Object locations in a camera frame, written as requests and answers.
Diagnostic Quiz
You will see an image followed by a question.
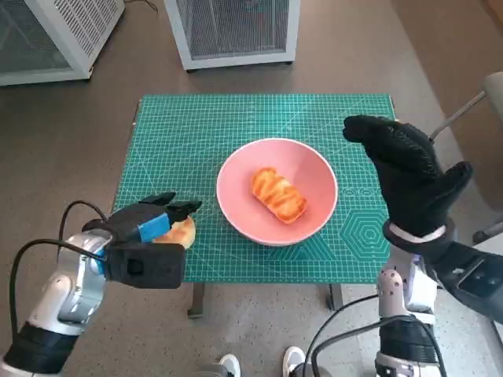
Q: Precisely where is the black knitted gloved right hand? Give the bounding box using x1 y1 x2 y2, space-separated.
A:
342 114 474 239

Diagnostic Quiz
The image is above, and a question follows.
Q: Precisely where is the black left hand blue tape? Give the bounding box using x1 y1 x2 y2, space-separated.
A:
82 191 204 247

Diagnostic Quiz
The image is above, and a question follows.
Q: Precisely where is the round toy bread bun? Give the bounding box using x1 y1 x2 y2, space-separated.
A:
151 215 196 249

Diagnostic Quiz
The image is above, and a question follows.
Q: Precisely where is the pink bowl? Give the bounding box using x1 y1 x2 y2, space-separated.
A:
216 137 340 247

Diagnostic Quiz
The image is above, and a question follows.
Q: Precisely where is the long striped toy bread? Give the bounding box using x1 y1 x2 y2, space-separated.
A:
250 167 308 225

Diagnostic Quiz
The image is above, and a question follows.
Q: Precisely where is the metal table leg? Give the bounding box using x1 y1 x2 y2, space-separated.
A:
186 283 206 320
325 283 343 313

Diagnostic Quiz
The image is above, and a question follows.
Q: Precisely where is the grey chair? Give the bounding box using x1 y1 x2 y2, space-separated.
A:
428 71 503 244

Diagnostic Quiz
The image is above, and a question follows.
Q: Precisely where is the green cutting mat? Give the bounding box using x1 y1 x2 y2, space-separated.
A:
111 93 398 284

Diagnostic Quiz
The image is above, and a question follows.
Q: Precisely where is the white shoe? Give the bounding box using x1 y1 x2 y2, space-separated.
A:
283 345 306 374
218 353 242 377

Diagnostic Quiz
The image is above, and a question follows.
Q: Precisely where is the white mesh cabinet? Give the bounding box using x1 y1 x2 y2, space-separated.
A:
163 0 302 71
0 0 127 86

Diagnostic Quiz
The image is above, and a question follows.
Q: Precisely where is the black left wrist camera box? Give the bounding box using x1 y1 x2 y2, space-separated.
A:
105 243 185 291

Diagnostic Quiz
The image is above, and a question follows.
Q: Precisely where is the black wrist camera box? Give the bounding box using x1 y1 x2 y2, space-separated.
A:
424 243 503 327
105 243 185 291

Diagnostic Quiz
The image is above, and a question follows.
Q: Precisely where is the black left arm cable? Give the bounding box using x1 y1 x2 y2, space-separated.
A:
9 240 99 335
58 200 109 252

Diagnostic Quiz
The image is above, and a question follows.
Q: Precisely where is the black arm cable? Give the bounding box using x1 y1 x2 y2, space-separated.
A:
303 294 384 377
312 320 384 377
9 240 99 335
58 200 109 252

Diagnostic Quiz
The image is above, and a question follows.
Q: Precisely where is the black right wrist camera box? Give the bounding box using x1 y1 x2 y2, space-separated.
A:
424 243 503 327

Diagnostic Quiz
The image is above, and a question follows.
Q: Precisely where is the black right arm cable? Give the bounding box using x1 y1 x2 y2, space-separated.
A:
312 320 384 377
303 294 384 377

